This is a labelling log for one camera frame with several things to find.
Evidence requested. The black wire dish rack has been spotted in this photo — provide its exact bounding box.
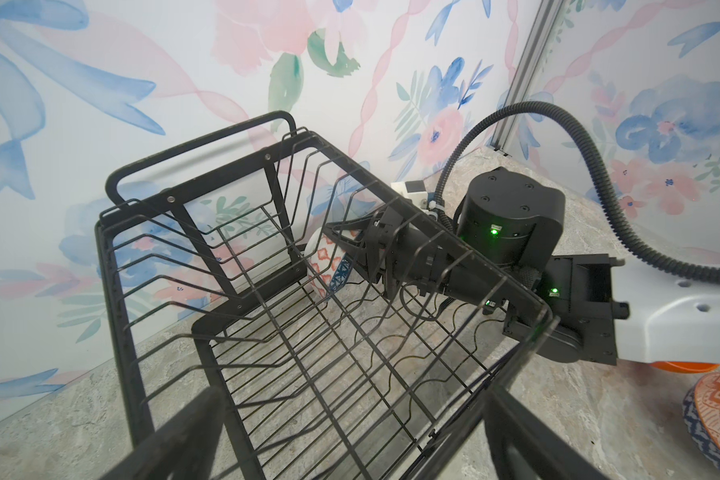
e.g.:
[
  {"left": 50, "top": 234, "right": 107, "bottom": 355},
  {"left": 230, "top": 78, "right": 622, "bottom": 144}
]
[{"left": 95, "top": 111, "right": 559, "bottom": 479}]

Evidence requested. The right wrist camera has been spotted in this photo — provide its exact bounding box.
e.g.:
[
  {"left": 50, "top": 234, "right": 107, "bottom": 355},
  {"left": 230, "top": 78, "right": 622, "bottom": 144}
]
[{"left": 390, "top": 180, "right": 434, "bottom": 211}]

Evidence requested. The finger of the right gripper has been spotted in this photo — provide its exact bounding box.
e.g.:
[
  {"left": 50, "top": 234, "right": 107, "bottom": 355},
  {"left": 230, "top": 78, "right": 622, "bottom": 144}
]
[
  {"left": 322, "top": 218, "right": 372, "bottom": 255},
  {"left": 329, "top": 248, "right": 373, "bottom": 285}
]

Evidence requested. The right corner aluminium profile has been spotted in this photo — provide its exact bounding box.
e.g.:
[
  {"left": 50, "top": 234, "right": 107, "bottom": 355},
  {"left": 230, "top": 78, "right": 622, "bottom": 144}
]
[{"left": 490, "top": 0, "right": 568, "bottom": 151}]

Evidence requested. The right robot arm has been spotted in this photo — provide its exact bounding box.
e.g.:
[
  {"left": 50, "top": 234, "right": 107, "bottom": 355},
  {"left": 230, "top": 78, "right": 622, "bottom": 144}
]
[{"left": 323, "top": 167, "right": 720, "bottom": 365}]

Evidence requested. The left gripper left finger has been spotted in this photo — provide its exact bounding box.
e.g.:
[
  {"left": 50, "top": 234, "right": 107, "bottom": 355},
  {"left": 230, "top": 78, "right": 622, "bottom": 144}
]
[{"left": 103, "top": 387, "right": 224, "bottom": 479}]

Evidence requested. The orange bowl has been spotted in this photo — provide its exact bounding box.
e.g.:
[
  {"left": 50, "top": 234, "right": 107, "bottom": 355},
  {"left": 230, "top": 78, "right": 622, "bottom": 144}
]
[{"left": 651, "top": 361, "right": 720, "bottom": 374}]

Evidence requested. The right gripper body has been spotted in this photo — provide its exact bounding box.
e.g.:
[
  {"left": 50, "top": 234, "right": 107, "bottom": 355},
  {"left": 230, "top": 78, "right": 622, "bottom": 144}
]
[{"left": 359, "top": 208, "right": 510, "bottom": 305}]

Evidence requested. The red patterned bowl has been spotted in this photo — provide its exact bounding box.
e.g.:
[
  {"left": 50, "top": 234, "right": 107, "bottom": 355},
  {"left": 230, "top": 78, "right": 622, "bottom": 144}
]
[{"left": 683, "top": 371, "right": 720, "bottom": 471}]

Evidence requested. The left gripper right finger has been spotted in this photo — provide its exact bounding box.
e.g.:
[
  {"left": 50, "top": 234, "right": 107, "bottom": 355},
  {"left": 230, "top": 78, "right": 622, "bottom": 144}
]
[{"left": 483, "top": 387, "right": 606, "bottom": 480}]

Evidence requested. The black corrugated cable conduit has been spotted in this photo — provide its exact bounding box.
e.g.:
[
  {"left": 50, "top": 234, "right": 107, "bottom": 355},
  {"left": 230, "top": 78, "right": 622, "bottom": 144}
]
[{"left": 431, "top": 100, "right": 720, "bottom": 286}]

